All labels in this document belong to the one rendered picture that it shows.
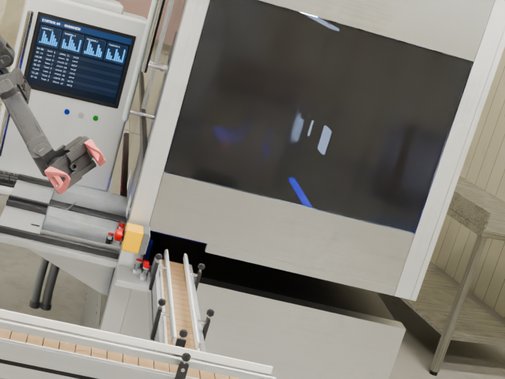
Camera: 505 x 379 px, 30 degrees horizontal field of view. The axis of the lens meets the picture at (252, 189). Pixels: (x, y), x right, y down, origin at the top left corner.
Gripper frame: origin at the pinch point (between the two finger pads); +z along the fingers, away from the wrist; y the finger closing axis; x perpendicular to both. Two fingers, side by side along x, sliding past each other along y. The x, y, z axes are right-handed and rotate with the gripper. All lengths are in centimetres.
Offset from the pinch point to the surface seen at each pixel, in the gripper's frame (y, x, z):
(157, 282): -14, -49, -49
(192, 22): -66, 10, -45
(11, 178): -22, -13, -163
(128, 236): -18, -35, -61
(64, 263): -3, -37, -90
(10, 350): 37.0, -26.4, -6.9
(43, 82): -55, 12, -163
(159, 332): 3, -50, -17
